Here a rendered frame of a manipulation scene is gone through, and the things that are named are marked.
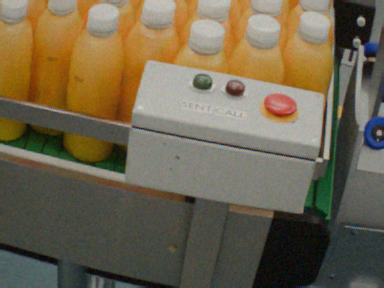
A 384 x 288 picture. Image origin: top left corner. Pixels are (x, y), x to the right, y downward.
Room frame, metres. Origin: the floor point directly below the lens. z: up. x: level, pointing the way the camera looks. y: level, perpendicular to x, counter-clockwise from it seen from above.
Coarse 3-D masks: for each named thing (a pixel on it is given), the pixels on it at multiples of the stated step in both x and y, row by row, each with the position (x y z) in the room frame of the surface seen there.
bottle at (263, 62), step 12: (240, 48) 1.22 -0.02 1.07; (252, 48) 1.21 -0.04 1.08; (264, 48) 1.21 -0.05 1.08; (276, 48) 1.22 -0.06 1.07; (228, 60) 1.22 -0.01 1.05; (240, 60) 1.21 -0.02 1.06; (252, 60) 1.20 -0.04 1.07; (264, 60) 1.20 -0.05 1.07; (276, 60) 1.21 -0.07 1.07; (240, 72) 1.20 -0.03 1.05; (252, 72) 1.20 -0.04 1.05; (264, 72) 1.20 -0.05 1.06; (276, 72) 1.21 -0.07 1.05; (276, 84) 1.20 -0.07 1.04
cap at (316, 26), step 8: (304, 16) 1.26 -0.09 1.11; (312, 16) 1.27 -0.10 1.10; (320, 16) 1.27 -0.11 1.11; (304, 24) 1.25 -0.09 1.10; (312, 24) 1.25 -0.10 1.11; (320, 24) 1.25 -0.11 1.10; (328, 24) 1.26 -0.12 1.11; (304, 32) 1.25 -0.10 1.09; (312, 32) 1.24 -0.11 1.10; (320, 32) 1.25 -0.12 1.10
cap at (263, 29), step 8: (256, 16) 1.24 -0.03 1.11; (264, 16) 1.24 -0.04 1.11; (248, 24) 1.22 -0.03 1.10; (256, 24) 1.22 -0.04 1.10; (264, 24) 1.22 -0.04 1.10; (272, 24) 1.23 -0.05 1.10; (248, 32) 1.22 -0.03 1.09; (256, 32) 1.21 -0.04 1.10; (264, 32) 1.21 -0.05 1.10; (272, 32) 1.21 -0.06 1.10; (256, 40) 1.21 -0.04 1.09; (264, 40) 1.21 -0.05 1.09; (272, 40) 1.21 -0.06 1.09
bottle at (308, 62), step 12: (300, 36) 1.25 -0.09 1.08; (288, 48) 1.25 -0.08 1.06; (300, 48) 1.24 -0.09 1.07; (312, 48) 1.24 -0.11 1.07; (324, 48) 1.25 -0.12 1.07; (288, 60) 1.24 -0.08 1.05; (300, 60) 1.24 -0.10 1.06; (312, 60) 1.23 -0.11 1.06; (324, 60) 1.24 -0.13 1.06; (288, 72) 1.24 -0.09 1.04; (300, 72) 1.23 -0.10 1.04; (312, 72) 1.23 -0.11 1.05; (324, 72) 1.24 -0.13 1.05; (288, 84) 1.23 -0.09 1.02; (300, 84) 1.23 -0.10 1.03; (312, 84) 1.23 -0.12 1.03; (324, 84) 1.24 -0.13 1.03; (324, 96) 1.25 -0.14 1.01; (324, 108) 1.25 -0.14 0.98
